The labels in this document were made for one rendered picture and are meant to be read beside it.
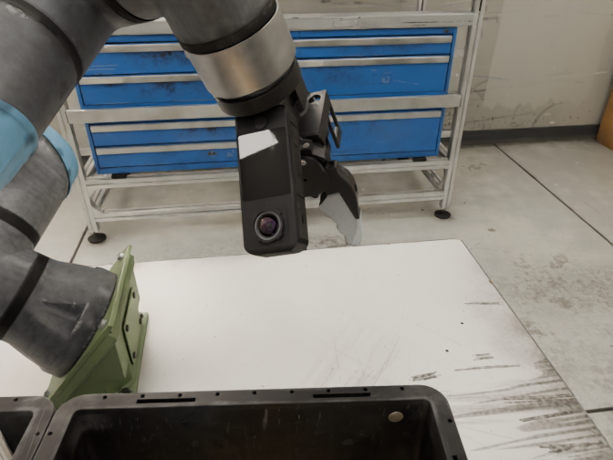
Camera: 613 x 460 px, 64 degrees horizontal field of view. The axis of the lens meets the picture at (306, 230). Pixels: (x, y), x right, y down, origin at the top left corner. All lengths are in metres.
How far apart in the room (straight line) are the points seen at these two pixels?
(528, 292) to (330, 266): 1.34
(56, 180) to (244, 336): 0.35
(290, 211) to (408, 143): 1.95
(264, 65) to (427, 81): 1.89
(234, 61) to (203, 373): 0.49
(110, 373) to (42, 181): 0.26
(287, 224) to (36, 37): 0.19
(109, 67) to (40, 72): 1.78
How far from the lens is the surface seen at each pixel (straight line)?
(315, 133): 0.42
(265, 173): 0.37
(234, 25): 0.34
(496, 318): 0.86
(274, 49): 0.36
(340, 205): 0.45
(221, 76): 0.36
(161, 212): 2.31
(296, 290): 0.86
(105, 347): 0.65
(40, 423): 0.43
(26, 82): 0.33
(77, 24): 0.36
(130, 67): 2.10
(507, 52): 3.34
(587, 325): 2.08
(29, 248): 0.72
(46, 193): 0.72
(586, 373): 1.89
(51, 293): 0.68
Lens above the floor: 1.24
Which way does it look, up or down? 32 degrees down
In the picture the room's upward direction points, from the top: straight up
